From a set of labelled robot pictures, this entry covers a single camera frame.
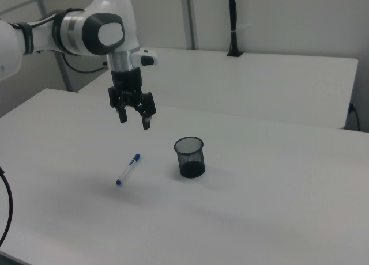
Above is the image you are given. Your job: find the thin black cable along arm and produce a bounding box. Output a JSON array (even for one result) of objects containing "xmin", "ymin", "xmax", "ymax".
[{"xmin": 10, "ymin": 7, "xmax": 85, "ymax": 28}]

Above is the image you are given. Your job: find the upright grey aluminium frame post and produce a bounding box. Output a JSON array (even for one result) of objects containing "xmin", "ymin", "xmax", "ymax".
[{"xmin": 180, "ymin": 0, "xmax": 200, "ymax": 50}]

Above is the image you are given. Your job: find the white rectangular desk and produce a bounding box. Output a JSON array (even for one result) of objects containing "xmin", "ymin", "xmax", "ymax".
[{"xmin": 78, "ymin": 47, "xmax": 359, "ymax": 130}]

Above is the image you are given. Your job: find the black looped cable behind arm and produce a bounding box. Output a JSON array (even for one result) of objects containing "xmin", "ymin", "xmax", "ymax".
[{"xmin": 62, "ymin": 53, "xmax": 110, "ymax": 74}]

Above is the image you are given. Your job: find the slanted grey aluminium frame post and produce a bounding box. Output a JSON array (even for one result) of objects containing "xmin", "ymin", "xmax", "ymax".
[{"xmin": 33, "ymin": 0, "xmax": 73, "ymax": 92}]

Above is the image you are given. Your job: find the thick black cable with connector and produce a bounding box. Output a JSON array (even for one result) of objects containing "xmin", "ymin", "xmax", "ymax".
[{"xmin": 0, "ymin": 166, "xmax": 14, "ymax": 246}]

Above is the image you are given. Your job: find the black clamped camera pole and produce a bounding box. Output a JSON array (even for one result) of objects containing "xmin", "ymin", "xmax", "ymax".
[{"xmin": 226, "ymin": 0, "xmax": 244, "ymax": 58}]

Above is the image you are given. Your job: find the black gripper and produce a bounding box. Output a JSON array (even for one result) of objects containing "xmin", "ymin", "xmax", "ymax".
[{"xmin": 108, "ymin": 69, "xmax": 157, "ymax": 131}]

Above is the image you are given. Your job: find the black mesh pen cup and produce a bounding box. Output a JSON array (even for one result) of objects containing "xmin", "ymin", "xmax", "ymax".
[{"xmin": 174, "ymin": 137, "xmax": 206, "ymax": 179}]

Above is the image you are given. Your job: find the black cable with blue plug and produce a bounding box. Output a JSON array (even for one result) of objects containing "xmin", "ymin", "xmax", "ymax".
[{"xmin": 348, "ymin": 103, "xmax": 361, "ymax": 131}]

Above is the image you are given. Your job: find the white marker with blue cap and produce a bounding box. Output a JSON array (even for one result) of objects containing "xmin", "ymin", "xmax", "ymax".
[{"xmin": 115, "ymin": 153, "xmax": 141, "ymax": 187}]

